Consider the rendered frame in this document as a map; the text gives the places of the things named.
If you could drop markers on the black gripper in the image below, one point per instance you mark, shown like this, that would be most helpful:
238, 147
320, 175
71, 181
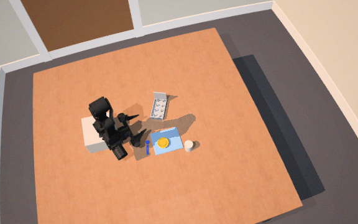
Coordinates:
135, 140

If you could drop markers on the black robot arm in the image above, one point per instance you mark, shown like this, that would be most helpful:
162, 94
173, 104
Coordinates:
105, 126

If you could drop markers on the light blue square mat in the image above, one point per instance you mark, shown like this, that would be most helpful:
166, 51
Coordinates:
174, 140

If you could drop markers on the yellow round plate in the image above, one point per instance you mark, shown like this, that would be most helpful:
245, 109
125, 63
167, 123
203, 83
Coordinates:
163, 142

